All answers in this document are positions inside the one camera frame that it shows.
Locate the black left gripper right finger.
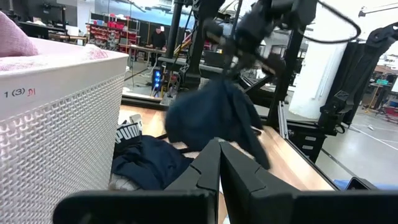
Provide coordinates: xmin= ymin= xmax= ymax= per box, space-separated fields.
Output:
xmin=220 ymin=141 xmax=398 ymax=224

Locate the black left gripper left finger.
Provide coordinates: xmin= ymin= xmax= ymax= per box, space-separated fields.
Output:
xmin=52 ymin=140 xmax=222 ymax=224

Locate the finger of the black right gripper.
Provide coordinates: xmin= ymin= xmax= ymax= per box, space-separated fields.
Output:
xmin=217 ymin=43 xmax=249 ymax=82
xmin=259 ymin=52 xmax=287 ymax=77

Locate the dark navy cloth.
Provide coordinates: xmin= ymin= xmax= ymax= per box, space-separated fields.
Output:
xmin=111 ymin=135 xmax=193 ymax=191
xmin=164 ymin=76 xmax=271 ymax=170

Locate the pink woven cloth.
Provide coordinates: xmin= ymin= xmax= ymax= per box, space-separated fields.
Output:
xmin=0 ymin=11 xmax=109 ymax=72

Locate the silver aluminium profile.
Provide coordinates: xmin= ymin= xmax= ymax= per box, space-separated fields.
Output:
xmin=277 ymin=101 xmax=289 ymax=140

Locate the person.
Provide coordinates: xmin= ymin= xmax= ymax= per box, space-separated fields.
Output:
xmin=150 ymin=26 xmax=167 ymax=68

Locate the computer tower with blue light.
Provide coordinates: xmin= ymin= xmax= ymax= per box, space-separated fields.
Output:
xmin=151 ymin=67 xmax=163 ymax=91

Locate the black cloth with white print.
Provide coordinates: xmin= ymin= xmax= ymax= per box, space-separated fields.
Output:
xmin=113 ymin=113 xmax=144 ymax=156

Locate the wooden workbench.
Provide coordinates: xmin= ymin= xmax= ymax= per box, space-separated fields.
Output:
xmin=118 ymin=43 xmax=167 ymax=68

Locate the white ceiling light bar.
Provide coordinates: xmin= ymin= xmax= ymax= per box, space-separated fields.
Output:
xmin=357 ymin=2 xmax=398 ymax=18

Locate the shelf rack with red bins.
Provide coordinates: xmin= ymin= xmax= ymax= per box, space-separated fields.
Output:
xmin=86 ymin=18 xmax=139 ymax=52

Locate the white perforated plastic basket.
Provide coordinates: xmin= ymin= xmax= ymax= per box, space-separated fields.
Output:
xmin=0 ymin=37 xmax=130 ymax=224

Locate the black computer monitor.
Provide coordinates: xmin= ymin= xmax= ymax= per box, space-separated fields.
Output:
xmin=26 ymin=0 xmax=78 ymax=27

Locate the black office desk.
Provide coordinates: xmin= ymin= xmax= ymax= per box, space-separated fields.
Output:
xmin=17 ymin=21 xmax=88 ymax=44

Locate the black metal rig frame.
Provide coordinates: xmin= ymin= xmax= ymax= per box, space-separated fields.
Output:
xmin=121 ymin=0 xmax=307 ymax=131

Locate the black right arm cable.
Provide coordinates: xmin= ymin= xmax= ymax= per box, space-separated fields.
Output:
xmin=303 ymin=0 xmax=362 ymax=44

